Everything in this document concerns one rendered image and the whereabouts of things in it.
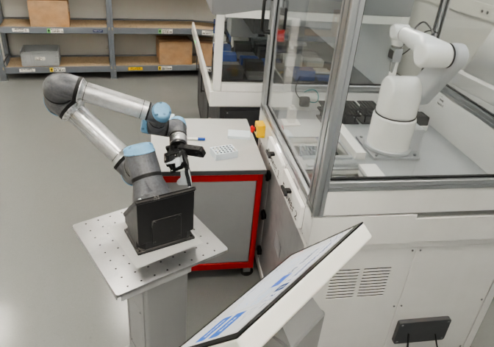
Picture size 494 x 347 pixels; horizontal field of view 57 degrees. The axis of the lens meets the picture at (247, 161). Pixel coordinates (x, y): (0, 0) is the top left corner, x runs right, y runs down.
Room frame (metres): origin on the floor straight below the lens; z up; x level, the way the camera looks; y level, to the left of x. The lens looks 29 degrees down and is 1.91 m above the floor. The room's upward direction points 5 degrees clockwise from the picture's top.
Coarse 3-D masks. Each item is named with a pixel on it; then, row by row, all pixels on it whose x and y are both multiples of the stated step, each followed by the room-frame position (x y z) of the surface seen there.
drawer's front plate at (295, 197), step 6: (282, 174) 1.72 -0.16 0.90; (288, 174) 1.67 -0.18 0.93; (282, 180) 1.71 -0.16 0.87; (288, 180) 1.63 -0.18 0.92; (288, 186) 1.62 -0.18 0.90; (294, 186) 1.58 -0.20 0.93; (294, 192) 1.53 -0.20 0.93; (288, 198) 1.59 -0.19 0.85; (294, 198) 1.52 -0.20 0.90; (300, 198) 1.49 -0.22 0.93; (288, 204) 1.58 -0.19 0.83; (294, 204) 1.51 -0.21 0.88; (300, 204) 1.45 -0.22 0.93; (294, 210) 1.50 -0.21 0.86; (300, 210) 1.44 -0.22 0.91; (300, 216) 1.44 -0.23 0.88; (300, 222) 1.44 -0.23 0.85
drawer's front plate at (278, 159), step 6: (270, 138) 2.00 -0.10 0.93; (270, 144) 1.98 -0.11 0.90; (270, 150) 1.97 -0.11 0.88; (276, 150) 1.88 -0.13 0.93; (276, 156) 1.85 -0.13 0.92; (270, 162) 1.94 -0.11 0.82; (276, 162) 1.83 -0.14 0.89; (282, 162) 1.77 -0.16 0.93; (276, 168) 1.82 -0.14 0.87; (282, 168) 1.75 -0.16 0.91; (276, 174) 1.81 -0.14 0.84
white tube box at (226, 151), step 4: (212, 148) 2.10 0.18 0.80; (216, 148) 2.11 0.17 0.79; (220, 148) 2.10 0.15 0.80; (224, 148) 2.11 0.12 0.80; (228, 148) 2.12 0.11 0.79; (232, 148) 2.11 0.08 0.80; (212, 152) 2.06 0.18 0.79; (216, 152) 2.05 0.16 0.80; (220, 152) 2.05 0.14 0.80; (224, 152) 2.07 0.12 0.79; (228, 152) 2.06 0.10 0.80; (232, 152) 2.07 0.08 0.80; (236, 152) 2.08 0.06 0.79; (212, 156) 2.06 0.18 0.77; (216, 156) 2.02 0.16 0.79; (220, 156) 2.03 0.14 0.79; (224, 156) 2.05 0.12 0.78; (228, 156) 2.06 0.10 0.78; (232, 156) 2.07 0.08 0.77; (236, 156) 2.08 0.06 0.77; (216, 160) 2.02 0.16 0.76
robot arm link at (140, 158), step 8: (136, 144) 1.49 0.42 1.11; (144, 144) 1.49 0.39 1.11; (152, 144) 1.53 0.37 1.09; (128, 152) 1.47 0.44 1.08; (136, 152) 1.46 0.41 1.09; (144, 152) 1.47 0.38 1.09; (152, 152) 1.49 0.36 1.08; (128, 160) 1.46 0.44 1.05; (136, 160) 1.44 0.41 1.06; (144, 160) 1.44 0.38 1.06; (152, 160) 1.46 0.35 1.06; (128, 168) 1.45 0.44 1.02; (136, 168) 1.42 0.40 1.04; (144, 168) 1.42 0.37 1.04; (152, 168) 1.44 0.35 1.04; (136, 176) 1.41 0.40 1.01
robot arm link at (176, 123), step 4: (176, 116) 1.80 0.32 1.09; (180, 116) 1.80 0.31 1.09; (172, 120) 1.77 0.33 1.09; (176, 120) 1.77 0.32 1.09; (180, 120) 1.78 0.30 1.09; (184, 120) 1.80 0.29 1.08; (172, 124) 1.74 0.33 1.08; (176, 124) 1.74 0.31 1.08; (180, 124) 1.75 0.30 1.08; (184, 124) 1.77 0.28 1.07; (168, 128) 1.72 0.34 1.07; (172, 128) 1.73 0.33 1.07; (176, 128) 1.72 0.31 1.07; (180, 128) 1.73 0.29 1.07; (184, 128) 1.74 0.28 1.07; (168, 132) 1.72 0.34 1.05; (172, 132) 1.70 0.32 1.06; (184, 132) 1.71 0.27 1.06; (168, 136) 1.73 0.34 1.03
